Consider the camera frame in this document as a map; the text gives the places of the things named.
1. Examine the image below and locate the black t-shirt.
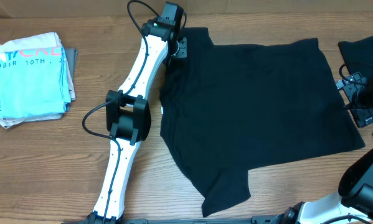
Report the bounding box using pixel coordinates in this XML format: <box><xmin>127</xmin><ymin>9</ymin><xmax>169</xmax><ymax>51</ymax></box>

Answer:
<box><xmin>160</xmin><ymin>27</ymin><xmax>365</xmax><ymax>217</ymax></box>

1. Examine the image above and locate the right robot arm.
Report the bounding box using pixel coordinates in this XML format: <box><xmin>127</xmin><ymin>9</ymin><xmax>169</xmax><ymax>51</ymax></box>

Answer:
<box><xmin>270</xmin><ymin>77</ymin><xmax>373</xmax><ymax>223</ymax></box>

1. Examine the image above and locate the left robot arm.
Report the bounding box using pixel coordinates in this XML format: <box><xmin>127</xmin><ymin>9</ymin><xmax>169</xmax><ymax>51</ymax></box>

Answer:
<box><xmin>85</xmin><ymin>2</ymin><xmax>187</xmax><ymax>224</ymax></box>

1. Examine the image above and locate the beige folded t-shirt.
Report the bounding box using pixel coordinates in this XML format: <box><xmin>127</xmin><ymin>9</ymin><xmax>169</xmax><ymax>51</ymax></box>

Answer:
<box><xmin>0</xmin><ymin>32</ymin><xmax>62</xmax><ymax>121</ymax></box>

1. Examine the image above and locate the light blue folded t-shirt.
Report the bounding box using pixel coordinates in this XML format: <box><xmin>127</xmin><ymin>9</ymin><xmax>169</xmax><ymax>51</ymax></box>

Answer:
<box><xmin>0</xmin><ymin>46</ymin><xmax>72</xmax><ymax>119</ymax></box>

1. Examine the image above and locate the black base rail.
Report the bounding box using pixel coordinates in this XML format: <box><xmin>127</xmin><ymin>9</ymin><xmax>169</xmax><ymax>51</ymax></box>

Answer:
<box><xmin>65</xmin><ymin>213</ymin><xmax>283</xmax><ymax>224</ymax></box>

